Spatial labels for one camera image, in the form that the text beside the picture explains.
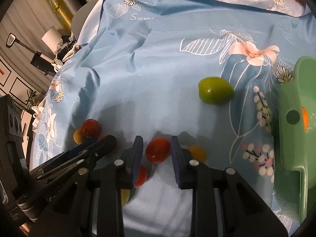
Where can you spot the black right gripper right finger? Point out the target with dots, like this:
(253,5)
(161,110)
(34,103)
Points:
(223,203)

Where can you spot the white lamp shade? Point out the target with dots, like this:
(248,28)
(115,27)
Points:
(51,39)

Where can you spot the yellow patterned curtain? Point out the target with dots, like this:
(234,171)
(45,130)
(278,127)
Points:
(61,13)

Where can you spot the green round fruit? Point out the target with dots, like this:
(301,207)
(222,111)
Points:
(214,90)

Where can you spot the yellow small fruit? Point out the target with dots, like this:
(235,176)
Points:
(198,153)
(79,137)

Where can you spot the yellow lemon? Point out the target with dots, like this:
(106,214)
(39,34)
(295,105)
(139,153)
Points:
(127,195)

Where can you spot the red tomato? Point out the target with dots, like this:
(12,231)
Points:
(142,177)
(90,128)
(158,150)

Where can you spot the large orange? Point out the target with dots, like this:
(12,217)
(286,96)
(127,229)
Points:
(305,119)

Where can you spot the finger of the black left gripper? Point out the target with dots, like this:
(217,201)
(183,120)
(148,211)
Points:
(59,176)
(63,157)

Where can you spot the light blue floral cloth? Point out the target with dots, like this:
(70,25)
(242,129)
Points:
(138,70)

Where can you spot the green plastic bowl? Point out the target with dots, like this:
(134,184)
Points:
(295,161)

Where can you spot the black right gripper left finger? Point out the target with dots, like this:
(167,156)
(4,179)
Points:
(89,203)

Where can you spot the small orange mandarin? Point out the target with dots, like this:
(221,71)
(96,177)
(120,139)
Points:
(107,143)

